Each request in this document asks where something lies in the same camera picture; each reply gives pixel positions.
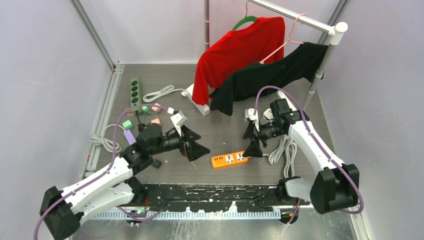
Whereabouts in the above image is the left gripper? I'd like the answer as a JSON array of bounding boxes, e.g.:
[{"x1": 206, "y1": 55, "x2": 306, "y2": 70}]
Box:
[{"x1": 149, "y1": 124, "x2": 210, "y2": 160}]

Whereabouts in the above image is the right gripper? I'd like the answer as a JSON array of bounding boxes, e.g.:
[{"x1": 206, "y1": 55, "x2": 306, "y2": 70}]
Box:
[{"x1": 242, "y1": 120, "x2": 286, "y2": 158}]

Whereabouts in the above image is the white cable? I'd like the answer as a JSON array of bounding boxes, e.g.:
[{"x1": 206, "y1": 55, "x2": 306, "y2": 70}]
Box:
[
  {"x1": 143, "y1": 85, "x2": 188, "y2": 104},
  {"x1": 283, "y1": 140, "x2": 298, "y2": 180},
  {"x1": 248, "y1": 135, "x2": 291, "y2": 166}
]

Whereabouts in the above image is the orange power strip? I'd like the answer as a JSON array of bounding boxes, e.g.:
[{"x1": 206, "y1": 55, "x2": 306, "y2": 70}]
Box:
[{"x1": 211, "y1": 151, "x2": 249, "y2": 169}]

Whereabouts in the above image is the pink plug adapter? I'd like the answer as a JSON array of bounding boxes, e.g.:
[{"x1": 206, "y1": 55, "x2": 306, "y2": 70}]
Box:
[
  {"x1": 150, "y1": 103, "x2": 163, "y2": 114},
  {"x1": 125, "y1": 107, "x2": 136, "y2": 117}
]

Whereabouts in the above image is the purple power strip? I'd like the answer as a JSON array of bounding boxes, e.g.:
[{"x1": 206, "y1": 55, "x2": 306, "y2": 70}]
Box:
[{"x1": 123, "y1": 129, "x2": 136, "y2": 145}]

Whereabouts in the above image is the teal green plug adapter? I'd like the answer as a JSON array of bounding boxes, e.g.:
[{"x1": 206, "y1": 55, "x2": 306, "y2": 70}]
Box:
[{"x1": 122, "y1": 120, "x2": 134, "y2": 131}]

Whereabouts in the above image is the green power strip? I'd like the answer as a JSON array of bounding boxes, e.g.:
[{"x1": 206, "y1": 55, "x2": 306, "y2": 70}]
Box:
[{"x1": 130, "y1": 77, "x2": 142, "y2": 107}]

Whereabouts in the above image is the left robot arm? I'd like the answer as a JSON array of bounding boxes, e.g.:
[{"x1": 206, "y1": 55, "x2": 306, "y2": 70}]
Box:
[{"x1": 39, "y1": 123, "x2": 211, "y2": 240}]

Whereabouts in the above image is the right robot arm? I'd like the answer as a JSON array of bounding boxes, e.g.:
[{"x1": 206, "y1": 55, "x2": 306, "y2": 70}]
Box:
[{"x1": 243, "y1": 99, "x2": 361, "y2": 214}]

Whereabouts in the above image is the white power strip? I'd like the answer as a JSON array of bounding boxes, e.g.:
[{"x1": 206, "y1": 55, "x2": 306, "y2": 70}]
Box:
[{"x1": 262, "y1": 108, "x2": 275, "y2": 122}]

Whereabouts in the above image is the red shirt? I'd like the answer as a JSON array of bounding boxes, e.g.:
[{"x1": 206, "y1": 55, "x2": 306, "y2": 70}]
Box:
[{"x1": 191, "y1": 16, "x2": 286, "y2": 105}]

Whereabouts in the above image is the black shirt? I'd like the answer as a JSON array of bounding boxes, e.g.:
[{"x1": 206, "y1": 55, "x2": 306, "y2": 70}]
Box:
[{"x1": 209, "y1": 42, "x2": 329, "y2": 116}]

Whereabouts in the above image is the pink hanger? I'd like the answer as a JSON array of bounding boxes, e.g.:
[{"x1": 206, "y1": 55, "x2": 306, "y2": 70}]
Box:
[{"x1": 259, "y1": 13, "x2": 306, "y2": 64}]

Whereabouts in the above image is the green hanger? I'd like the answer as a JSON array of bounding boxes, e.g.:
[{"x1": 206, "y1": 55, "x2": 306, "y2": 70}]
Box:
[{"x1": 231, "y1": 0, "x2": 258, "y2": 31}]

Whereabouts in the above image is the metal clothes rack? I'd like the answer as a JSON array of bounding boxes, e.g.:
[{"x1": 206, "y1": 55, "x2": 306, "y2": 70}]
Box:
[{"x1": 181, "y1": 0, "x2": 349, "y2": 115}]

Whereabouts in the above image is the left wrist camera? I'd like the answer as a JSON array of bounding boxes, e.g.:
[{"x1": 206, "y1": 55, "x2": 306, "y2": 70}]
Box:
[{"x1": 170, "y1": 111, "x2": 188, "y2": 137}]

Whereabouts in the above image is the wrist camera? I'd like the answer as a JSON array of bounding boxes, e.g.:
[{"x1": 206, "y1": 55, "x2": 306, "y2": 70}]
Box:
[
  {"x1": 170, "y1": 111, "x2": 188, "y2": 137},
  {"x1": 244, "y1": 108, "x2": 260, "y2": 132}
]

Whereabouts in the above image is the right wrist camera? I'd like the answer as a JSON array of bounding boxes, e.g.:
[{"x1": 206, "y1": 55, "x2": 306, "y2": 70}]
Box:
[{"x1": 244, "y1": 108, "x2": 260, "y2": 132}]

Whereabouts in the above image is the white coiled cable front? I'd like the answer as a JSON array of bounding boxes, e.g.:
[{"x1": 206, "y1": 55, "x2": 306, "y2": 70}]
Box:
[{"x1": 283, "y1": 140, "x2": 298, "y2": 180}]

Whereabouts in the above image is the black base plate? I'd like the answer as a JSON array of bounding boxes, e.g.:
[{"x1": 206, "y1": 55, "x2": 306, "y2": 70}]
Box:
[{"x1": 124, "y1": 184, "x2": 296, "y2": 213}]

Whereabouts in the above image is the white coiled cable back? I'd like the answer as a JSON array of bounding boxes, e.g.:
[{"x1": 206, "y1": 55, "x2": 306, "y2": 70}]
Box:
[{"x1": 143, "y1": 85, "x2": 188, "y2": 104}]

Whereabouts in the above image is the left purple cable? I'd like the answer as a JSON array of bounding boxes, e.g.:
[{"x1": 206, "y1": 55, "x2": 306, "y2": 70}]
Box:
[{"x1": 33, "y1": 103, "x2": 175, "y2": 240}]

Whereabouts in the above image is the purple cable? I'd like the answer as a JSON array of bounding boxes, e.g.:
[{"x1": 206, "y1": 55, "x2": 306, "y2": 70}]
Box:
[
  {"x1": 254, "y1": 85, "x2": 365, "y2": 226},
  {"x1": 33, "y1": 103, "x2": 175, "y2": 240}
]

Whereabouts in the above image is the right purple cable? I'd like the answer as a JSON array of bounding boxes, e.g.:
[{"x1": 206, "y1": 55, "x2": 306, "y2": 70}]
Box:
[{"x1": 254, "y1": 85, "x2": 365, "y2": 226}]

